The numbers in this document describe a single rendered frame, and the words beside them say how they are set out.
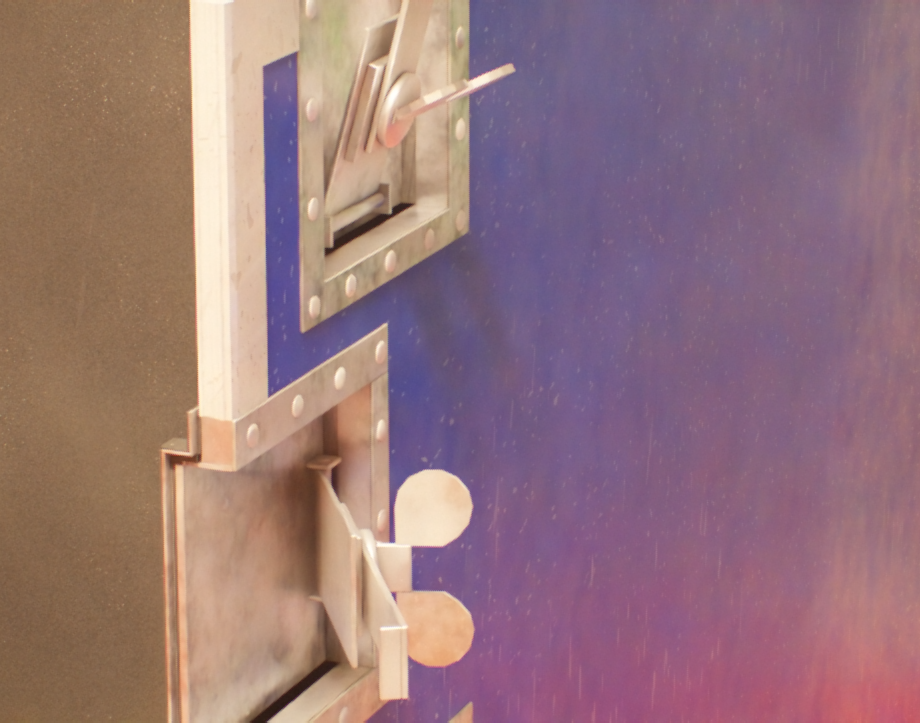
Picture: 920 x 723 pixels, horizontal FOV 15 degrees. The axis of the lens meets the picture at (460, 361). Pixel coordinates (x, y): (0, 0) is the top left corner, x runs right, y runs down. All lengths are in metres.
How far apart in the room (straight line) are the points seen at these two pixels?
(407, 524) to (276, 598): 0.05
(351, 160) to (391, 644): 0.16
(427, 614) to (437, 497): 0.04
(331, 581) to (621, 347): 0.26
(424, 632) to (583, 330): 0.22
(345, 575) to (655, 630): 0.35
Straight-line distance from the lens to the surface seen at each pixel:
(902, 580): 1.76
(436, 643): 1.09
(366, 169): 1.11
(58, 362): 2.21
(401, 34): 1.07
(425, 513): 1.07
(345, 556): 1.06
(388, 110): 1.08
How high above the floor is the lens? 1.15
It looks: 17 degrees down
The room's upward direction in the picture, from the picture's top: straight up
